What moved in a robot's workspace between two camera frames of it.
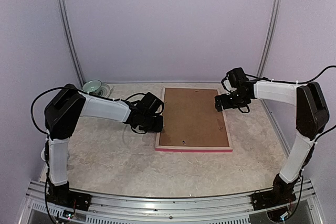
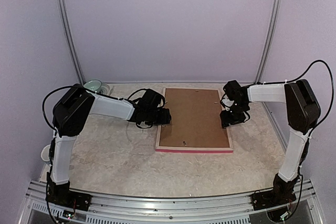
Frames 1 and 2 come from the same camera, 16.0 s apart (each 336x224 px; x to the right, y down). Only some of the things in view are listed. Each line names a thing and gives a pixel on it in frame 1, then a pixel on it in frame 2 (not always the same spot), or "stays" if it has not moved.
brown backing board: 191,118 stays
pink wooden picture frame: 192,122 stays
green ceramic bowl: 92,85 stays
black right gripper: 225,103 -> 226,120
